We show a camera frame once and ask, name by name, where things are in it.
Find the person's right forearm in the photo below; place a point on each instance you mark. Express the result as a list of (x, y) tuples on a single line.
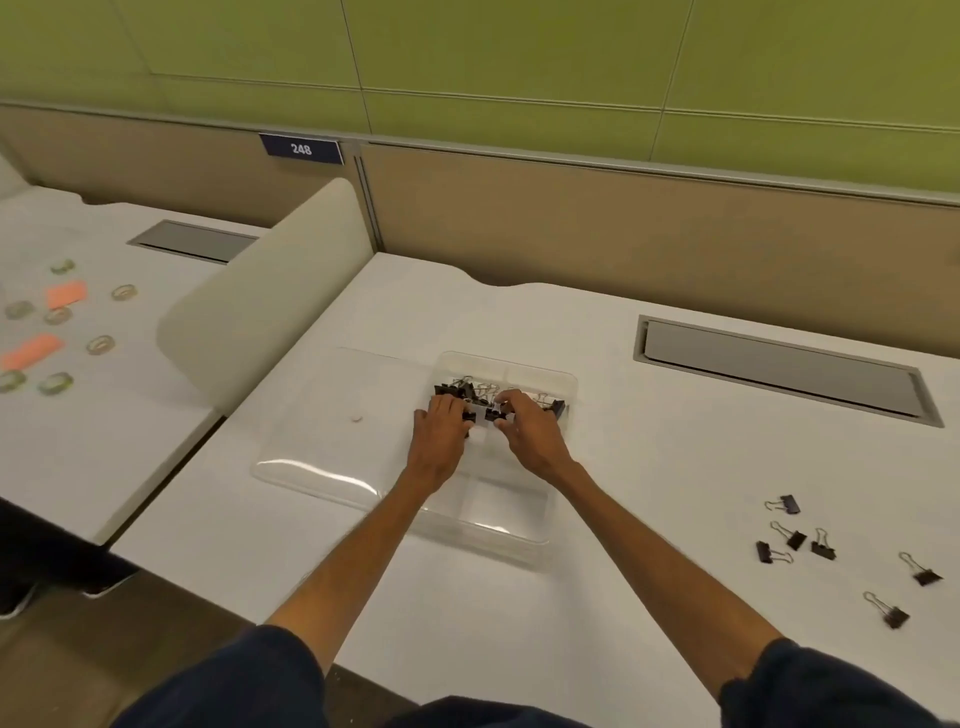
[(652, 574)]

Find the beige curved desk divider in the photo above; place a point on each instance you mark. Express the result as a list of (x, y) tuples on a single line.
[(262, 300)]

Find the blue number sign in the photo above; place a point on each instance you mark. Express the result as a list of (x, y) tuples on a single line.
[(301, 148)]

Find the group of tape rolls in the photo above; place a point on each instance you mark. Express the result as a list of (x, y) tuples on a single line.
[(58, 316)]

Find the person's left fingers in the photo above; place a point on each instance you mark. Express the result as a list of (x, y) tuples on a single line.
[(444, 407)]

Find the person's right thumb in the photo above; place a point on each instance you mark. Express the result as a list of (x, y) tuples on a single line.
[(504, 425)]

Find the tan desk partition panel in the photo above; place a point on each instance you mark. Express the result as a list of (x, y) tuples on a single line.
[(660, 240), (150, 161)]

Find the person's right hand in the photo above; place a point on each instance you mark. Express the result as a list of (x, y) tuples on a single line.
[(538, 442)]

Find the person's left hand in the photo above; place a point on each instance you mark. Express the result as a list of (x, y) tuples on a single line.
[(435, 442)]

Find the scattered group of binder clips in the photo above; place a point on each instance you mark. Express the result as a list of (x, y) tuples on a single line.
[(823, 547)]

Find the black binder clip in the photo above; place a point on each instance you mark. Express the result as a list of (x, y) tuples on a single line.
[(490, 415)]

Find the clear plastic compartment box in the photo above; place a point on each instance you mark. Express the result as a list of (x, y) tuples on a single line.
[(495, 499)]

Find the navy long-sleeved shirt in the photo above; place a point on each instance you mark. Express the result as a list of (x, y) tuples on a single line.
[(225, 686)]

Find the orange sticky note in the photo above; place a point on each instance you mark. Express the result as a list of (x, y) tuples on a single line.
[(31, 351), (66, 294)]

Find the pile of binder clips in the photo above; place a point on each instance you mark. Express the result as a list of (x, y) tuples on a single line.
[(459, 391)]

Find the clear plastic box lid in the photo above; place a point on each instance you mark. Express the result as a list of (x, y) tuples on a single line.
[(330, 442)]

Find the person's left forearm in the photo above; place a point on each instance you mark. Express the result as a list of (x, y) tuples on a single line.
[(360, 555)]

